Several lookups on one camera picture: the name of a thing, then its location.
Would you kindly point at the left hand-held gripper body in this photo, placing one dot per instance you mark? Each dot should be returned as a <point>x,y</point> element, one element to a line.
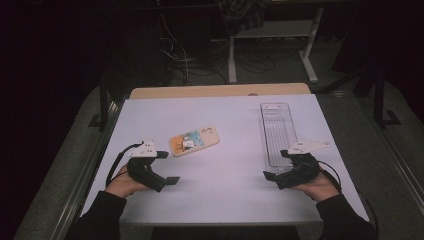
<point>143,168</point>

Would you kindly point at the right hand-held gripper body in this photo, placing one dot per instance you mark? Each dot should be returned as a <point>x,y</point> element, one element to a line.
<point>303,168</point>

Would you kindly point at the clear plastic tray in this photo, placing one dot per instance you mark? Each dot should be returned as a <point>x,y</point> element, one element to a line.
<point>277,128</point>

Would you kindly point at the beige painted phone case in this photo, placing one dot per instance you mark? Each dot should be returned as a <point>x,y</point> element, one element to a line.
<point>194,140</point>

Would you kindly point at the person's right hand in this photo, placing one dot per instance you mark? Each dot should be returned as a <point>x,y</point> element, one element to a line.
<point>318,188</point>

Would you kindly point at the person's left hand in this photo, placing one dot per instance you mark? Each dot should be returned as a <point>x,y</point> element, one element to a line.
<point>121,185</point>

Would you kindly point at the wooden board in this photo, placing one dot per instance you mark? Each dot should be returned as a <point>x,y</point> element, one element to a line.
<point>200,91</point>

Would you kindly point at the black metal stand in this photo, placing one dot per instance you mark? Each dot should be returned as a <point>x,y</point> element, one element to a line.
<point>104,100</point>
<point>380,100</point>

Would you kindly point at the dark plaid cloth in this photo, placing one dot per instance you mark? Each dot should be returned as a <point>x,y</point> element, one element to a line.
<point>243,15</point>

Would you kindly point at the grey metal rail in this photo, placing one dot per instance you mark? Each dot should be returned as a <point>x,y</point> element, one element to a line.
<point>83,186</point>
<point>400,160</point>

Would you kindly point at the white metal desk frame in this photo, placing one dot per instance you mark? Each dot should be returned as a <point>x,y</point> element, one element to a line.
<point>232,60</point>

